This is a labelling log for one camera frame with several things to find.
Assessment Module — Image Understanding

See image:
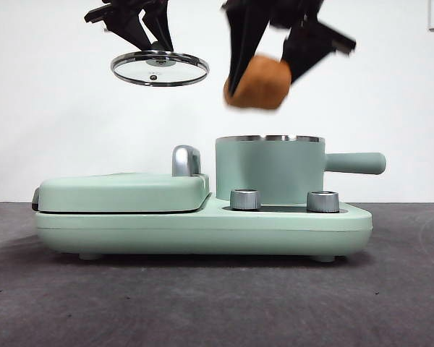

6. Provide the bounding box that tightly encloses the silver control knob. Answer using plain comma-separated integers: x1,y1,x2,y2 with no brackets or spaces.
305,190,339,214
229,188,262,212

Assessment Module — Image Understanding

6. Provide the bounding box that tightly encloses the mint green griddle cover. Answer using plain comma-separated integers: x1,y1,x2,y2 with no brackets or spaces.
30,145,211,215

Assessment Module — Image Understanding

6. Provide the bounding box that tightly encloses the brown potato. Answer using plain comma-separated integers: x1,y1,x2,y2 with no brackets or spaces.
222,53,294,111

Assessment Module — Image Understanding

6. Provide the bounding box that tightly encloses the mint green handled pot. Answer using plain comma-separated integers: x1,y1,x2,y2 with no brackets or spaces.
214,134,388,204

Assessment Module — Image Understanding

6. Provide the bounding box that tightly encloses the mint green breakfast machine base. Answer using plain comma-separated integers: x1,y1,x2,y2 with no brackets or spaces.
34,192,373,263

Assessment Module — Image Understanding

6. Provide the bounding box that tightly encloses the glass lid with green knob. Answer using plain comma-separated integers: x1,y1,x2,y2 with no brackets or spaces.
110,40,210,88

